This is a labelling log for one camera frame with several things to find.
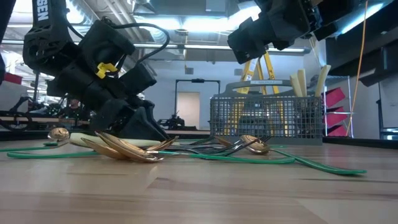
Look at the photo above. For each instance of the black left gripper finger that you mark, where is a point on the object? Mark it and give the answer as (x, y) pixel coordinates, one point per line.
(136, 127)
(151, 112)

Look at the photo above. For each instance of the grey plastic cutlery basket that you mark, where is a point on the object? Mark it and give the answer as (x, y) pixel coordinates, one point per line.
(264, 141)

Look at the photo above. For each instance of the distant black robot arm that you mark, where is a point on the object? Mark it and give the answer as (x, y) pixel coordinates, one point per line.
(174, 122)

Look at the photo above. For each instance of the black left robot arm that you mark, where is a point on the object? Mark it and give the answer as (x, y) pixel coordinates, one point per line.
(46, 46)

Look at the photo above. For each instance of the pile of gold spoons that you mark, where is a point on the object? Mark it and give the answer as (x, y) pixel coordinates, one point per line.
(130, 152)

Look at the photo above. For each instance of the pale door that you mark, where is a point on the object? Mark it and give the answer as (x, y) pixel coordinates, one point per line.
(188, 109)

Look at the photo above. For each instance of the yellow step ladder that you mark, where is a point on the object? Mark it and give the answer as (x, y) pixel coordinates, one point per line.
(248, 74)

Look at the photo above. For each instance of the distant robot workstation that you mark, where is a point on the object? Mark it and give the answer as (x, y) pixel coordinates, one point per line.
(62, 109)

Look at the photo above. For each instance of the long fluorescent ceiling light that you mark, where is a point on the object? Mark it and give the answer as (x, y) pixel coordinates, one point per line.
(202, 47)

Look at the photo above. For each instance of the red storage bin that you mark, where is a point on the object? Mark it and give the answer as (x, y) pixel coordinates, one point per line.
(334, 98)
(337, 132)
(335, 118)

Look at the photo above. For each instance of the white metal shelf rack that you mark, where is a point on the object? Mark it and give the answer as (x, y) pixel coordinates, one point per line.
(350, 93)

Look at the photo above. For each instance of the black framed panel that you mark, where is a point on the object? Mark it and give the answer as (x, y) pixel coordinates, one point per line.
(378, 109)

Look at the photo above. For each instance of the grey wall vent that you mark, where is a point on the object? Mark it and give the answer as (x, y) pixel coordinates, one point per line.
(238, 72)
(189, 71)

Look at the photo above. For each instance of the black camera gantry frame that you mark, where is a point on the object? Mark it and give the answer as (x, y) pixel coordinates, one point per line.
(197, 81)
(36, 87)

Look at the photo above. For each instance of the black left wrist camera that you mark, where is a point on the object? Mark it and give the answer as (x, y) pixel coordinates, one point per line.
(105, 43)

